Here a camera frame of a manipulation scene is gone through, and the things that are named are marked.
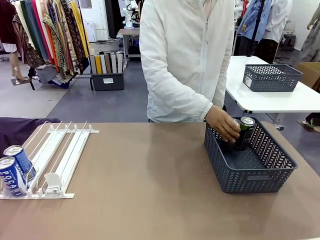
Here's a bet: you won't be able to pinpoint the person's right forearm white sleeve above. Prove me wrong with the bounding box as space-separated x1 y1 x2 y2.
147 92 214 123

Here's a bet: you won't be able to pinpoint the grey plastic woven basket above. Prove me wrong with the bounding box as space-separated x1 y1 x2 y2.
203 116 299 195

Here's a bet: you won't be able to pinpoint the white side table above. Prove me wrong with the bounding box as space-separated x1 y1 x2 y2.
224 55 320 132

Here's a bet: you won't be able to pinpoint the person in white jacket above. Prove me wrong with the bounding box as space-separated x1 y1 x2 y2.
138 0 236 123

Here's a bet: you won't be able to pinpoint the dark green hanging fabric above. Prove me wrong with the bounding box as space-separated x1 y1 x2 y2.
20 0 50 62

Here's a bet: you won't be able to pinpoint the background brown workbench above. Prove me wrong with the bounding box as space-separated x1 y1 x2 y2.
116 27 141 61

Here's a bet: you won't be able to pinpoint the brown fabric roll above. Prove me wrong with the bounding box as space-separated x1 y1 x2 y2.
104 53 112 74

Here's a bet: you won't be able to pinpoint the brown cardboard box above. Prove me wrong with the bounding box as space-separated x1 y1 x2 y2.
294 61 320 93

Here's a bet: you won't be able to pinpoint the yellow fabric roll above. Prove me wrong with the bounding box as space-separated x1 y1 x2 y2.
94 55 103 75

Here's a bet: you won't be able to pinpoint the white hanging shirt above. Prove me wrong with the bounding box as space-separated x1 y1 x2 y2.
262 0 293 44

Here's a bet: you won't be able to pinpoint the beige fabric board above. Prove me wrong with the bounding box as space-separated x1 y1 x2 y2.
89 48 97 75

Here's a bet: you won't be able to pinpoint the magenta hanging fabric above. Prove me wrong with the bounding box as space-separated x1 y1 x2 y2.
30 0 55 65

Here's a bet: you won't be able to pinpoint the dark red velvet garment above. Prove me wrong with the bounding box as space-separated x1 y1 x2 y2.
0 0 17 45

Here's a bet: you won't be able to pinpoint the cream hanging fabric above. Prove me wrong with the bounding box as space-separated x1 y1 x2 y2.
13 0 35 45

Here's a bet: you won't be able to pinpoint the grey basket with white label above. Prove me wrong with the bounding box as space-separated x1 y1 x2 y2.
242 64 304 93

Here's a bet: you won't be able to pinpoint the light grey fabric roll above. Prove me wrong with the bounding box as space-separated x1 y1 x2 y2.
110 52 118 74

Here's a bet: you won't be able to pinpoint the grey clothes pile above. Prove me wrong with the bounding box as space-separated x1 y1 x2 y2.
35 64 75 89

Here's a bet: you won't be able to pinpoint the orange hanging fabric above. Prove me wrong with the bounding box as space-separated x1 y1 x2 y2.
44 23 60 73

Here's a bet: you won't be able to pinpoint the white fabric roll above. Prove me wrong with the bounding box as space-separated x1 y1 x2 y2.
99 52 108 75

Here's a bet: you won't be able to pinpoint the yellow hanging fabric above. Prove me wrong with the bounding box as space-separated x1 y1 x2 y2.
69 0 90 59

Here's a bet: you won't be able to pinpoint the small white air purifier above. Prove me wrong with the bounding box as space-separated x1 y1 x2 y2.
83 21 98 43

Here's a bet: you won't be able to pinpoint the dark floral hanging fabric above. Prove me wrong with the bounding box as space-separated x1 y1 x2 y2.
58 0 85 75

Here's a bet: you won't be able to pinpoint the black clothes rack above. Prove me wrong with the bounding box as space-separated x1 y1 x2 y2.
27 0 95 91

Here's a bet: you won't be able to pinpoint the dark purple cloth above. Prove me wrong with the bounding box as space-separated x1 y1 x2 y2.
0 116 62 161

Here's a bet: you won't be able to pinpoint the person's right hand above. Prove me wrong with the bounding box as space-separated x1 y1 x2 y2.
205 104 241 144

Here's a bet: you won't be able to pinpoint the white can dispenser rack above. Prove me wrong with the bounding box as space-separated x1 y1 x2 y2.
0 121 100 200

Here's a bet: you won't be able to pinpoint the brown patterned garment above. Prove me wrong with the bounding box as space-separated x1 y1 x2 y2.
11 13 47 69

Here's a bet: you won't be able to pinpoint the white dispenser pusher paddle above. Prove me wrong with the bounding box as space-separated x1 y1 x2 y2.
43 172 63 192

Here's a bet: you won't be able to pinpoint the dark hanging trousers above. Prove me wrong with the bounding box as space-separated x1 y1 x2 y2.
254 38 280 65

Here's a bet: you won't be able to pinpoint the black and green sneaker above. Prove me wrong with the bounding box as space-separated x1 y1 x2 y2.
296 112 320 133

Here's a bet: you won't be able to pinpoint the blue hanging shirt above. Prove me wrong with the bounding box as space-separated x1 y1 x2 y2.
236 0 273 42

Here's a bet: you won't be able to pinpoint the black plastic stool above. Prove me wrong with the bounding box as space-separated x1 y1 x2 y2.
283 33 298 53

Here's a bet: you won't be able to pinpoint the mannequin with bare legs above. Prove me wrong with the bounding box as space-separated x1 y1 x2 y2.
9 48 30 83

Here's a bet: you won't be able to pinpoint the dark grey storage bin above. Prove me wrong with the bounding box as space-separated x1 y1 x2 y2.
90 71 125 92

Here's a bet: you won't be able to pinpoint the mannequin in grey dress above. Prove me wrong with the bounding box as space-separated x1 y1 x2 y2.
299 0 320 63

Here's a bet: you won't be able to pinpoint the multicolour patterned hanging fabric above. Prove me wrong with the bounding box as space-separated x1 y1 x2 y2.
41 9 70 76

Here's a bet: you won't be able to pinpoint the black beverage can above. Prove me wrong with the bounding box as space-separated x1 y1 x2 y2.
234 116 256 151
224 118 242 151

